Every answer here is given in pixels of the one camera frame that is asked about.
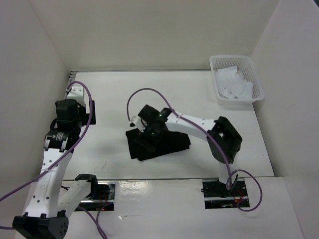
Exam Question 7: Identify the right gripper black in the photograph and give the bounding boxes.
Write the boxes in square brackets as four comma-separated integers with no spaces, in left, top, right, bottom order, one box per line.
[135,121,164,152]

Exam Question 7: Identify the black skirt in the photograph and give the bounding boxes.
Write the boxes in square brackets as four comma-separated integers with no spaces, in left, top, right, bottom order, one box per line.
[126,128,191,161]

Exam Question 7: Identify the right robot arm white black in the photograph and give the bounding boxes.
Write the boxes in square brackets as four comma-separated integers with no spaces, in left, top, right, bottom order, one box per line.
[126,105,242,196]

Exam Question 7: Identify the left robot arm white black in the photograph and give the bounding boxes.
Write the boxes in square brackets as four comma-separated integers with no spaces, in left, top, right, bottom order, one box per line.
[12,99,99,239]

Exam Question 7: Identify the white skirt in basket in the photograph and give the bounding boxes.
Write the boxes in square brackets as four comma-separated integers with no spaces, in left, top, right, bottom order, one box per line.
[216,66,253,100]

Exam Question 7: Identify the white perforated plastic basket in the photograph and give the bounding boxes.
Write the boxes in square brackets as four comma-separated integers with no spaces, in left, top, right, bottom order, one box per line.
[209,55,265,105]

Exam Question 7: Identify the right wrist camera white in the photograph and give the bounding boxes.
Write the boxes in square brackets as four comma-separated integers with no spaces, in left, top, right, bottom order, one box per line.
[130,116,147,132]

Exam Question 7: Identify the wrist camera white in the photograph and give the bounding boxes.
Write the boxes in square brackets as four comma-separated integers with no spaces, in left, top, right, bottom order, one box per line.
[66,86,85,107]
[130,116,147,132]

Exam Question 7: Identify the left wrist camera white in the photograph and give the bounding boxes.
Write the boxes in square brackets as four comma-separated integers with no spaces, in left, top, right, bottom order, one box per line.
[66,86,85,107]

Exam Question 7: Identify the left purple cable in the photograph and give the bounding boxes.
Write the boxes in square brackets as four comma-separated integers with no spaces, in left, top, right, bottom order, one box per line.
[0,81,108,239]

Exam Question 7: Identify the purple cable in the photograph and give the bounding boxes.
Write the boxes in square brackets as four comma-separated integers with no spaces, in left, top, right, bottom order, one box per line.
[0,81,108,239]
[127,87,263,212]

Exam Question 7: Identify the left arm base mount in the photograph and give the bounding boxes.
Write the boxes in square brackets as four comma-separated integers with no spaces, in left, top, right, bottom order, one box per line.
[79,181,116,211]

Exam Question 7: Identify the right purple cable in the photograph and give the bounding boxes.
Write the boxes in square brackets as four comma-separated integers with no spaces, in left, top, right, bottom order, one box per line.
[127,87,263,212]

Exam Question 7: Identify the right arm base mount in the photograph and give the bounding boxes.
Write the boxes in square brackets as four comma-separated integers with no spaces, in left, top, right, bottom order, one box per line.
[201,179,250,209]

